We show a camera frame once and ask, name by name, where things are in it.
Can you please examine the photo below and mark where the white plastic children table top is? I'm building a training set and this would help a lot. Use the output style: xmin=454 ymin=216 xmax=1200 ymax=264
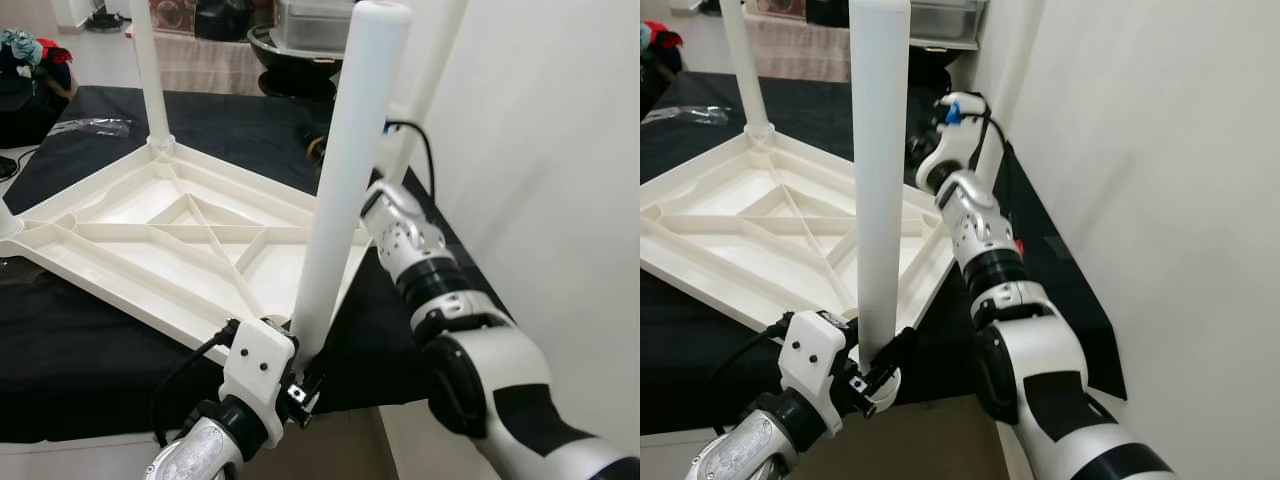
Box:
xmin=0 ymin=138 xmax=403 ymax=353
xmin=640 ymin=128 xmax=963 ymax=388

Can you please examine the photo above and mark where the black round bowl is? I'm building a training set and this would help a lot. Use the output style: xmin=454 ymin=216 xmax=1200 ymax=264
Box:
xmin=247 ymin=24 xmax=348 ymax=100
xmin=904 ymin=43 xmax=978 ymax=103

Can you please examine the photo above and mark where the clear storage box green lid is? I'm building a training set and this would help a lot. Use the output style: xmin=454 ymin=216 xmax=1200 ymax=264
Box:
xmin=904 ymin=0 xmax=988 ymax=48
xmin=274 ymin=0 xmax=363 ymax=53

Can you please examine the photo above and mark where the beige cloth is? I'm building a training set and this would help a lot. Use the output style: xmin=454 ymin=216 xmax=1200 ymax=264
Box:
xmin=129 ymin=28 xmax=273 ymax=98
xmin=744 ymin=11 xmax=858 ymax=85

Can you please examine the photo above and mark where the black tablecloth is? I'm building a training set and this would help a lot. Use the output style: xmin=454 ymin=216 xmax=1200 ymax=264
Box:
xmin=640 ymin=72 xmax=1128 ymax=438
xmin=0 ymin=85 xmax=506 ymax=446

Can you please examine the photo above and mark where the black bag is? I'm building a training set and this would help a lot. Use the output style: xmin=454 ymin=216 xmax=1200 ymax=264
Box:
xmin=194 ymin=0 xmax=258 ymax=43

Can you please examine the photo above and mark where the red printed box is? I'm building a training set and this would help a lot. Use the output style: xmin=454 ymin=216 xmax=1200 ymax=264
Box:
xmin=149 ymin=0 xmax=203 ymax=33

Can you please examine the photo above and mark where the black fabric case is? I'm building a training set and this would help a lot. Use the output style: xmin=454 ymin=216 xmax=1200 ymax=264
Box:
xmin=640 ymin=48 xmax=683 ymax=118
xmin=0 ymin=58 xmax=78 ymax=148

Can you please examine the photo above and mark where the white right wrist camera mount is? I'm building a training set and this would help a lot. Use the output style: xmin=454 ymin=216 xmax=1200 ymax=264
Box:
xmin=914 ymin=91 xmax=993 ymax=193

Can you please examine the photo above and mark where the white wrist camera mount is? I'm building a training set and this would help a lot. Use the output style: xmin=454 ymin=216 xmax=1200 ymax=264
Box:
xmin=777 ymin=309 xmax=862 ymax=441
xmin=914 ymin=91 xmax=993 ymax=193
xmin=219 ymin=317 xmax=300 ymax=448

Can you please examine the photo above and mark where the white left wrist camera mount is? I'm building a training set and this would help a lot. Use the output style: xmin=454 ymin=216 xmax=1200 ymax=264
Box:
xmin=219 ymin=317 xmax=300 ymax=448
xmin=777 ymin=309 xmax=862 ymax=441

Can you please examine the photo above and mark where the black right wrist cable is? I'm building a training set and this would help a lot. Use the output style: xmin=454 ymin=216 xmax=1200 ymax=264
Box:
xmin=940 ymin=98 xmax=1013 ymax=216
xmin=383 ymin=119 xmax=439 ymax=203

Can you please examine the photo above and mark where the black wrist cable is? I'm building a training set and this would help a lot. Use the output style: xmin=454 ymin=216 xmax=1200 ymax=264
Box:
xmin=940 ymin=98 xmax=1013 ymax=216
xmin=149 ymin=318 xmax=243 ymax=448
xmin=383 ymin=119 xmax=439 ymax=203
xmin=704 ymin=314 xmax=798 ymax=443

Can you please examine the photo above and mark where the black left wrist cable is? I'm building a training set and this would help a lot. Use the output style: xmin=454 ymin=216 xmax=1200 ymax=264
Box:
xmin=149 ymin=318 xmax=243 ymax=448
xmin=704 ymin=314 xmax=798 ymax=443

